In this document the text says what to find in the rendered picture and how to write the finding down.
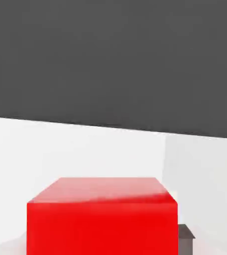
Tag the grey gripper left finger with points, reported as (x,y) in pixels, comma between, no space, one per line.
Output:
(16,248)

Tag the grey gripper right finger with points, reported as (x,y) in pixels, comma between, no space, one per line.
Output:
(185,242)

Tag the small red cube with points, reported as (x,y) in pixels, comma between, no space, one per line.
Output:
(102,227)

